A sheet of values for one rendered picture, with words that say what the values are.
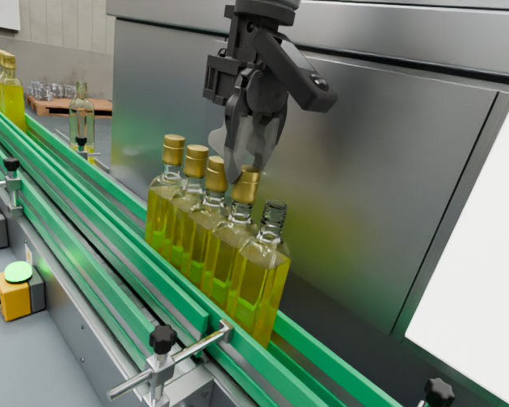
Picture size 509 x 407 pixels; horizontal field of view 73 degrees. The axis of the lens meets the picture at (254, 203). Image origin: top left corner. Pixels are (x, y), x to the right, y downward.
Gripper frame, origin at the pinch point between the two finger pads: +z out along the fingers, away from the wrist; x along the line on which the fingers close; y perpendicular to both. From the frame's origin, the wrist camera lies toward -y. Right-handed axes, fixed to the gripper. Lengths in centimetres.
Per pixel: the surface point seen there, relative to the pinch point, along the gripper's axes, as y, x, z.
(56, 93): 578, -164, 90
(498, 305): -30.5, -12.3, 6.0
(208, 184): 5.5, 1.6, 3.3
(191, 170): 10.5, 1.0, 3.0
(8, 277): 36, 21, 32
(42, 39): 625, -162, 17
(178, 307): 3.1, 6.2, 21.8
